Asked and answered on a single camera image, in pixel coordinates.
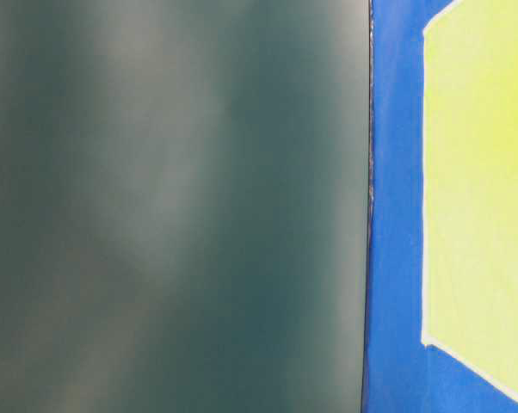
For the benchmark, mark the yellow-green microfiber towel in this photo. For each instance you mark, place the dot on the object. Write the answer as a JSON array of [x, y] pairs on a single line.
[[470, 188]]

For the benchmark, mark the blue table cloth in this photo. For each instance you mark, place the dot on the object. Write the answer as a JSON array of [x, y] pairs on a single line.
[[400, 374]]

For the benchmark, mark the blurred dark grey-green panel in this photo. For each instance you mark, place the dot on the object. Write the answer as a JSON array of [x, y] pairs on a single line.
[[183, 205]]

